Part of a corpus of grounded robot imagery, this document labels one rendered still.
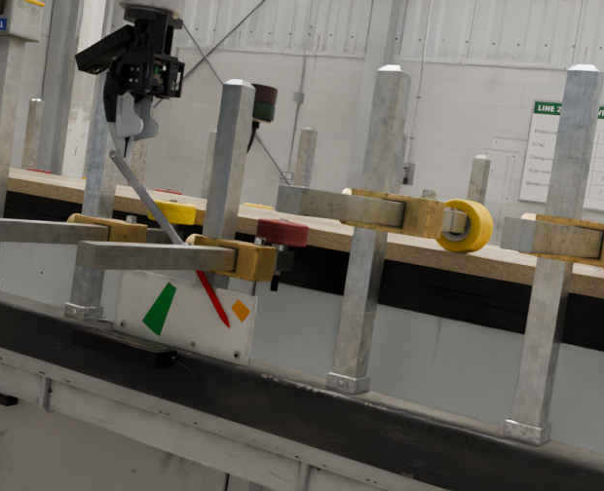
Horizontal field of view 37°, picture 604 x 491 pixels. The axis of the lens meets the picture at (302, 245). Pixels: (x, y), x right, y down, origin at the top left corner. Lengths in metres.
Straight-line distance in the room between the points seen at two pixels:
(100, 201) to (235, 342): 0.35
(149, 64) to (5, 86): 0.41
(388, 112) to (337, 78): 8.23
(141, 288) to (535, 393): 0.62
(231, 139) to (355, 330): 0.34
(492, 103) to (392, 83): 7.54
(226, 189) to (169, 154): 9.15
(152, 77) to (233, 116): 0.13
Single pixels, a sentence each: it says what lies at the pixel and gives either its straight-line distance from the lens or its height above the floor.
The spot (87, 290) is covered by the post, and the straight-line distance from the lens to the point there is 1.49.
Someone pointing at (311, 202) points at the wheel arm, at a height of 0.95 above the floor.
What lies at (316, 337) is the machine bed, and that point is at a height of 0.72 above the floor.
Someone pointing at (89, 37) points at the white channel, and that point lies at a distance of 2.95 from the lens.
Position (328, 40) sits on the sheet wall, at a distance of 9.59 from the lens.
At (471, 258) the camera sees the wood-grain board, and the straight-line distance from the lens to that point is 1.34.
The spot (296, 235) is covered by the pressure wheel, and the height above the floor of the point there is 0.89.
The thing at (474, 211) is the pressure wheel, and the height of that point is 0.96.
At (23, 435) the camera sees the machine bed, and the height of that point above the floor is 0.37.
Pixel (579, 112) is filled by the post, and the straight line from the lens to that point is 1.11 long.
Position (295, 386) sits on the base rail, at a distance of 1.23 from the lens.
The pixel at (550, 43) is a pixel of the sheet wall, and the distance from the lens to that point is 8.71.
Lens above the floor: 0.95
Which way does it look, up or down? 3 degrees down
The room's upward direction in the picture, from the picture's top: 8 degrees clockwise
